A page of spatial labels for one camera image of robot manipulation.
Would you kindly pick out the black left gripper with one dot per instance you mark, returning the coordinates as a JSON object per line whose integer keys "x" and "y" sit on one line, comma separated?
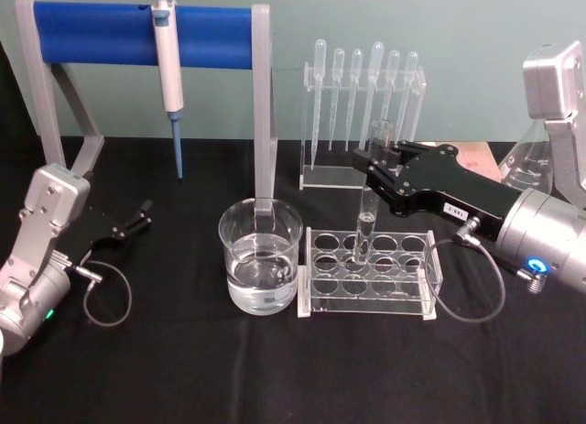
{"x": 103, "y": 231}

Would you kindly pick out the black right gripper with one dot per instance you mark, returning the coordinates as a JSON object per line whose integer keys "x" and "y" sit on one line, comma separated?
{"x": 448, "y": 190}

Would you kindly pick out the clear glass test tube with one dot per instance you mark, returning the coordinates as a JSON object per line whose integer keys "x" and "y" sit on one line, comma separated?
{"x": 365, "y": 231}

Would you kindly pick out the clear acrylic pipette rack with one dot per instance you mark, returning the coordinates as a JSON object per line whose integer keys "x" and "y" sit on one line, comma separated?
{"x": 329, "y": 177}

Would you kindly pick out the brown cardboard tray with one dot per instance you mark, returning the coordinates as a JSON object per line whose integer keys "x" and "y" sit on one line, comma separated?
{"x": 480, "y": 160}

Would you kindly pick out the clear acrylic test tube rack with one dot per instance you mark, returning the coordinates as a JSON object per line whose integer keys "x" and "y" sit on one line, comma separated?
{"x": 366, "y": 300}

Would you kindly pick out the glass beaker with water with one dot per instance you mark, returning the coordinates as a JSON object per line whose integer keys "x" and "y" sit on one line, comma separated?
{"x": 261, "y": 273}

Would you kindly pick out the glass conical flask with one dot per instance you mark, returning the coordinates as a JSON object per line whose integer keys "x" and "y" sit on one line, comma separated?
{"x": 526, "y": 160}

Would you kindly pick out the white and blue micropipette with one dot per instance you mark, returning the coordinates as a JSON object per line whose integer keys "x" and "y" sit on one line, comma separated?
{"x": 167, "y": 67}

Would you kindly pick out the black table cloth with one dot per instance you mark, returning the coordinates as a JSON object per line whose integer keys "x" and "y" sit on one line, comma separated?
{"x": 192, "y": 373}

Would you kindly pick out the grey stand with blue bar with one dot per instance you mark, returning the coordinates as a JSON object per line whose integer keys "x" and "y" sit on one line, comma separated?
{"x": 100, "y": 32}

